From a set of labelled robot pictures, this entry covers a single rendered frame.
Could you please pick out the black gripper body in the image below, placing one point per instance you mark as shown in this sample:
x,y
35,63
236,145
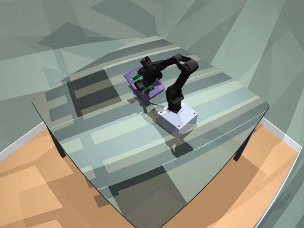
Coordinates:
x,y
140,85

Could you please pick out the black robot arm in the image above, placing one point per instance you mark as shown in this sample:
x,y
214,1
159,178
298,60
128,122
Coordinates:
x,y
174,92

